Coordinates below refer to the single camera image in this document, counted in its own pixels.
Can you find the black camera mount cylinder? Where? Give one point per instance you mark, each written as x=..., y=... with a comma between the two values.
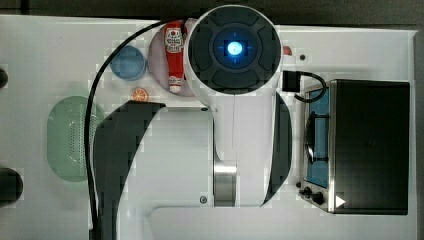
x=11, y=186
x=3, y=78

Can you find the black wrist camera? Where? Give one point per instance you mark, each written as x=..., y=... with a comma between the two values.
x=291, y=81

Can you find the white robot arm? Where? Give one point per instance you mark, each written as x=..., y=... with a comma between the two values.
x=232, y=151

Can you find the blue plastic cup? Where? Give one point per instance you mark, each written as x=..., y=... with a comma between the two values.
x=129, y=64

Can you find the red ketchup bottle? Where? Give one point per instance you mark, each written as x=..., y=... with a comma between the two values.
x=174, y=45

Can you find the red tomato toy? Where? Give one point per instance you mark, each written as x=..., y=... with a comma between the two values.
x=287, y=50

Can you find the orange slice toy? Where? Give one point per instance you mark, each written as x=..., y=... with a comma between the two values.
x=140, y=94

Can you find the black toaster oven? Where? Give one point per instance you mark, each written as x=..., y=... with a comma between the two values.
x=356, y=148

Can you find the green perforated colander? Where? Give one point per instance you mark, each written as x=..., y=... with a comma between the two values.
x=65, y=139

